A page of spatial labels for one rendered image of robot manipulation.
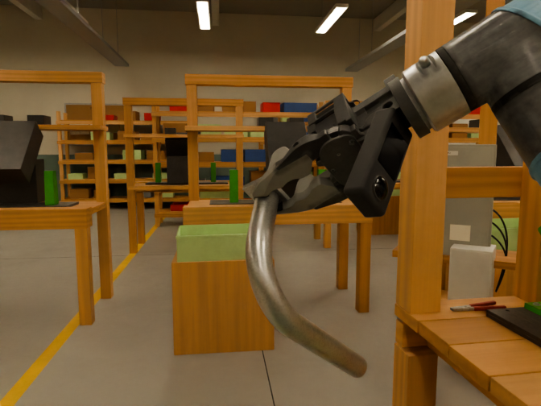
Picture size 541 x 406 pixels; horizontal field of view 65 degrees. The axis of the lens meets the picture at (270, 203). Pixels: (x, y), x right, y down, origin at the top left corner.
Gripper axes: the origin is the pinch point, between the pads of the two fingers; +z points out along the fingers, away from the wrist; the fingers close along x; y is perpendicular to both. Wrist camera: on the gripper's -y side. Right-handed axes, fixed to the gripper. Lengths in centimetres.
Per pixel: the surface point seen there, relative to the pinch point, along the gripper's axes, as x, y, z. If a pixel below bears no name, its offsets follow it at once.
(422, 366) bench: -87, 19, 14
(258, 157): -311, 590, 259
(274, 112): -279, 635, 195
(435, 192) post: -57, 47, -12
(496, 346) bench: -74, 11, -8
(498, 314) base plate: -84, 24, -10
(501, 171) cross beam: -74, 60, -29
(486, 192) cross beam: -75, 56, -23
